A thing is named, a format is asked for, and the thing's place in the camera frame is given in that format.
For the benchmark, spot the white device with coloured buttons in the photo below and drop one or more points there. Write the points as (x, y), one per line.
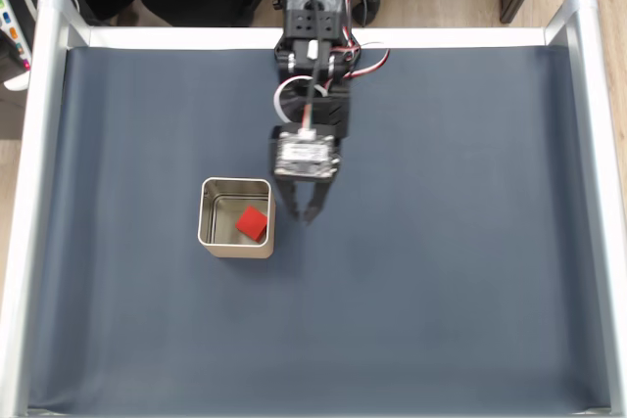
(12, 26)

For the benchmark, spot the white silver table frame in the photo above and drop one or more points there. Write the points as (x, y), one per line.
(19, 242)

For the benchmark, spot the dark blue table mat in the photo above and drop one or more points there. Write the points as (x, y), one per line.
(441, 315)

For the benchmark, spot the bare camera circuit board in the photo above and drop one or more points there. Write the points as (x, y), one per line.
(303, 153)

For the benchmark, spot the square metal tin container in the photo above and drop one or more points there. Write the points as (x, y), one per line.
(215, 193)

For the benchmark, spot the red cube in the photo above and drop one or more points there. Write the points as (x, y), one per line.
(252, 223)

